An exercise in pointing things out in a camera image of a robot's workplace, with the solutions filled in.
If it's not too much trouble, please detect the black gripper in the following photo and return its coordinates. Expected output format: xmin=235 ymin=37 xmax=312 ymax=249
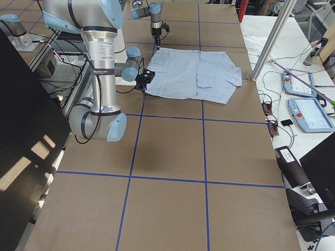
xmin=135 ymin=75 xmax=147 ymax=92
xmin=151 ymin=27 xmax=162 ymax=50

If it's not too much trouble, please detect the light blue button-up shirt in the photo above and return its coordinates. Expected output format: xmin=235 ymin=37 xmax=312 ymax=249
xmin=146 ymin=48 xmax=242 ymax=104

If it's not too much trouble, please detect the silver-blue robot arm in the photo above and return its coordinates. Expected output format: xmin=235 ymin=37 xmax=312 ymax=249
xmin=43 ymin=1 xmax=142 ymax=144
xmin=131 ymin=1 xmax=165 ymax=50

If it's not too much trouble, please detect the red cylinder tube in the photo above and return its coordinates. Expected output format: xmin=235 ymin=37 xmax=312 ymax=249
xmin=238 ymin=0 xmax=249 ymax=23

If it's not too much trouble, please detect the black panel board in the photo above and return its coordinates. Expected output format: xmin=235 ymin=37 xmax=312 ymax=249
xmin=1 ymin=34 xmax=70 ymax=250

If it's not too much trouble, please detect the upper blue teach pendant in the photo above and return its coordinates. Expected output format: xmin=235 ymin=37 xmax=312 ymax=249
xmin=283 ymin=70 xmax=317 ymax=97

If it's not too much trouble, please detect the blue teach pendant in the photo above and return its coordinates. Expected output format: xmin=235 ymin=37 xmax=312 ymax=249
xmin=287 ymin=97 xmax=334 ymax=133
xmin=283 ymin=70 xmax=317 ymax=97

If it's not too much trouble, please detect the lower blue teach pendant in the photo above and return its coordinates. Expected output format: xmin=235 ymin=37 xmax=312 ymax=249
xmin=287 ymin=97 xmax=334 ymax=133

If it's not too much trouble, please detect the black cardboard tube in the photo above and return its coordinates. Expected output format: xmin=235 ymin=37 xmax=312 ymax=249
xmin=274 ymin=146 xmax=310 ymax=188

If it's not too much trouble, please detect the metal reacher grabber stick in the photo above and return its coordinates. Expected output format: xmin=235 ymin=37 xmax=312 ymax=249
xmin=269 ymin=58 xmax=335 ymax=107

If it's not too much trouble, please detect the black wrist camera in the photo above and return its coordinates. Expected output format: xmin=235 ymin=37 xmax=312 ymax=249
xmin=161 ymin=22 xmax=170 ymax=33
xmin=139 ymin=69 xmax=155 ymax=84

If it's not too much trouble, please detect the aluminium frame post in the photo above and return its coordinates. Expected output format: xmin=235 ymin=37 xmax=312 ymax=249
xmin=251 ymin=0 xmax=296 ymax=82

